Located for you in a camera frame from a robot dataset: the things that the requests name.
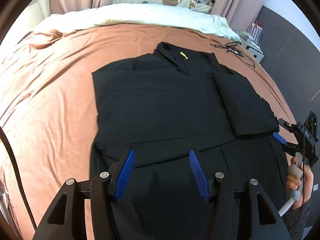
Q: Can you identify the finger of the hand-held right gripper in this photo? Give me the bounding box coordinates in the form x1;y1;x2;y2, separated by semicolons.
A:
278;118;300;133
272;132;298;157

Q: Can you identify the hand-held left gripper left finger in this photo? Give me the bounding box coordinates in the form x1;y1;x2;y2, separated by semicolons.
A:
32;148;136;240

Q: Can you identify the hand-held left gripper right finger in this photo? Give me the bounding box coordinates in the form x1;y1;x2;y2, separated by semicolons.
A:
189;149;292;240

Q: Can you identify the black jacket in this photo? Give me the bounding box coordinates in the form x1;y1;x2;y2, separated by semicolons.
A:
89;42;290;240

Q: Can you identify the person's right forearm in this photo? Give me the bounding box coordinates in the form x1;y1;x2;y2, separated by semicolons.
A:
285;200;313;240

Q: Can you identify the person's right hand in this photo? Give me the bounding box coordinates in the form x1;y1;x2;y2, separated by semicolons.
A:
286;156;314;210

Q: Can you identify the white storage box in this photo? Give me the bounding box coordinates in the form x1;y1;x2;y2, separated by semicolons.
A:
240;31;264;63

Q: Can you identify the striped gift bag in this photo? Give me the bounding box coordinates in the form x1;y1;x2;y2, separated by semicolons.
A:
246;19;263;43

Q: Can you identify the salmon bed sheet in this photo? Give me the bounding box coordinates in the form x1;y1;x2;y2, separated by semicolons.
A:
0;24;297;240

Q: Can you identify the white duvet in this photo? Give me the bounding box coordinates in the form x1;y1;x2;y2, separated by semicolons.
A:
34;4;242;43

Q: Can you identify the cream padded headboard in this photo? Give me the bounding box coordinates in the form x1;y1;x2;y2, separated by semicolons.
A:
5;0;52;45

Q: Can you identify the thin black cable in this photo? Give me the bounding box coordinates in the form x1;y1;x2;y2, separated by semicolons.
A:
210;41;255;68

